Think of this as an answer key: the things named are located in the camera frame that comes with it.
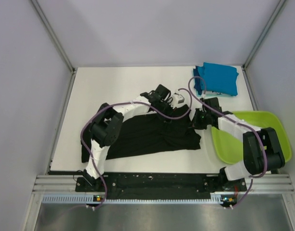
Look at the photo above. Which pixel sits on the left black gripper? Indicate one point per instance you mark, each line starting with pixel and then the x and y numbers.
pixel 170 109

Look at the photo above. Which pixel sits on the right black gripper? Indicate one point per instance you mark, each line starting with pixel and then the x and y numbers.
pixel 197 125

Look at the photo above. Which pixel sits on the black t shirt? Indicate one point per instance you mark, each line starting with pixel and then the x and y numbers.
pixel 146 134

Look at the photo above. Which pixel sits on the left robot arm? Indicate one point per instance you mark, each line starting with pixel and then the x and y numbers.
pixel 103 130

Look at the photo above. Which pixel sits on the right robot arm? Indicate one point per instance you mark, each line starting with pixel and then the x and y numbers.
pixel 250 142

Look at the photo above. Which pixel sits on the light teal folded shirt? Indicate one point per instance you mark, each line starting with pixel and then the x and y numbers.
pixel 211 94

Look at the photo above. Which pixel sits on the dark blue folded shirt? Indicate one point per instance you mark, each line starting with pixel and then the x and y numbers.
pixel 199 85

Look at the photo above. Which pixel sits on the green plastic basin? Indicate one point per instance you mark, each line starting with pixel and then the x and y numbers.
pixel 230 150

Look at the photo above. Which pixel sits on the top blue folded shirt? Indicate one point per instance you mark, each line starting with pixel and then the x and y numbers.
pixel 219 78

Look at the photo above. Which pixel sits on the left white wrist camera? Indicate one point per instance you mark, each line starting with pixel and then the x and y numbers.
pixel 177 100

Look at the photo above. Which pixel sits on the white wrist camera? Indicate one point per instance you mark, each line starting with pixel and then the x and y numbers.
pixel 203 96
pixel 177 100

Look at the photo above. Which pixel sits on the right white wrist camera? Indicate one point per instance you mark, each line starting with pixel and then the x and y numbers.
pixel 203 96

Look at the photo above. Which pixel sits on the right aluminium frame post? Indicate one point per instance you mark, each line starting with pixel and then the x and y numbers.
pixel 266 29

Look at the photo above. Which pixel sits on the aluminium frame post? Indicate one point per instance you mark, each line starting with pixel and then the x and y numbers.
pixel 266 29
pixel 52 35

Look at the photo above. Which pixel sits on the light blue cable duct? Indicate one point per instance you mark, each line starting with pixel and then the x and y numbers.
pixel 95 199

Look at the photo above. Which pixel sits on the left aluminium frame post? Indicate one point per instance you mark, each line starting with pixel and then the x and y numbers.
pixel 52 35

